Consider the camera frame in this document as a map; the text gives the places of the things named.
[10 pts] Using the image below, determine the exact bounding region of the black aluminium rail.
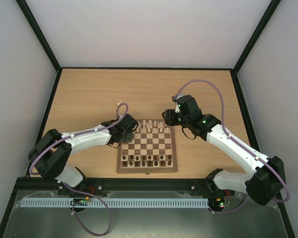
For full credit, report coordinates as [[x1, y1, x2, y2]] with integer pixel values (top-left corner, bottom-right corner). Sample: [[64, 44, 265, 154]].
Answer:
[[16, 177, 239, 192]]

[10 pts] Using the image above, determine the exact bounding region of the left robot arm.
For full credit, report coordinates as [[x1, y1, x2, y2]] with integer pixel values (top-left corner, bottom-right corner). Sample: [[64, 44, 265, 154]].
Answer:
[[28, 114, 139, 188]]

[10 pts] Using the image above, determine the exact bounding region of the white slotted cable duct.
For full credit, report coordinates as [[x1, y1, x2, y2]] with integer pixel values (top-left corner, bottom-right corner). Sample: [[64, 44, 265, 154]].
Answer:
[[20, 198, 209, 208]]

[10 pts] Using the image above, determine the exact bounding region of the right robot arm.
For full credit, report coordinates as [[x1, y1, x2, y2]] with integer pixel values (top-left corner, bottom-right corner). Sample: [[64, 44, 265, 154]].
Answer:
[[162, 95, 286, 206]]

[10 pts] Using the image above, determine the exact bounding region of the wooden chess board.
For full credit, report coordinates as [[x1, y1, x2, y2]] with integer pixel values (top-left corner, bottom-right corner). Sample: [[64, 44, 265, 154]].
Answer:
[[117, 119, 178, 174]]

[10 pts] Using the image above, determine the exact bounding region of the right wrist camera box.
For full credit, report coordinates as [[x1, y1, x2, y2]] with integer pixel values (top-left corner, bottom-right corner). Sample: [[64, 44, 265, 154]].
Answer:
[[172, 95, 183, 102]]

